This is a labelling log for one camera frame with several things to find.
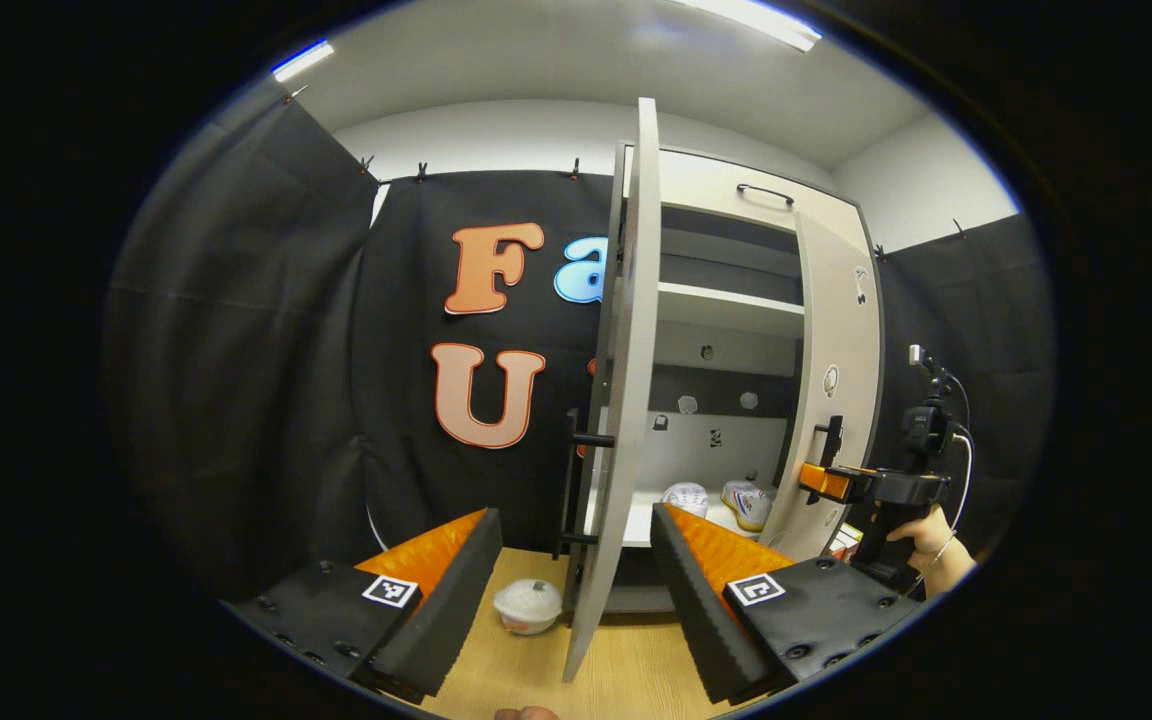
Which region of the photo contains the white lidded bowl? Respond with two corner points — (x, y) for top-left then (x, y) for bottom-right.
(493, 579), (564, 636)

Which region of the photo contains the white grey shoe cabinet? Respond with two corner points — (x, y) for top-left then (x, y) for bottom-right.
(621, 145), (887, 613)

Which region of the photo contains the ceiling light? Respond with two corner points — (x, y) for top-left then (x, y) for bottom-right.
(671, 0), (822, 53)
(271, 40), (335, 83)

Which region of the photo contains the black backdrop cloth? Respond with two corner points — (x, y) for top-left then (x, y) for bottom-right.
(101, 85), (1057, 601)

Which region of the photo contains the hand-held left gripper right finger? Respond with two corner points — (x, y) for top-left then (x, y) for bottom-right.
(649, 503), (937, 706)

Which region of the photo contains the white cabinet drawer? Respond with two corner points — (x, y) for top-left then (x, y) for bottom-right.
(626, 147), (862, 236)

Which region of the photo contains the white shoe cabinet door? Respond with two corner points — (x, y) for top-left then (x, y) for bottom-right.
(561, 97), (662, 684)
(758, 210), (885, 563)

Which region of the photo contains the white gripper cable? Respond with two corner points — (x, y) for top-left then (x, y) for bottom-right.
(946, 430), (977, 566)

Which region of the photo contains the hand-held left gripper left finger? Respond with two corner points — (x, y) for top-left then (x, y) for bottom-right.
(219, 508), (504, 706)

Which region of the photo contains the white cabinet shelf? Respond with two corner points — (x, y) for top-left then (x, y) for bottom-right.
(658, 282), (805, 339)

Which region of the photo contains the white striped shoe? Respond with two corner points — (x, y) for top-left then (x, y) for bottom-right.
(721, 480), (775, 533)
(661, 482), (710, 519)

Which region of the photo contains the black door handle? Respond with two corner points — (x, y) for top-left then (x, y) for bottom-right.
(556, 408), (617, 561)
(814, 415), (845, 469)

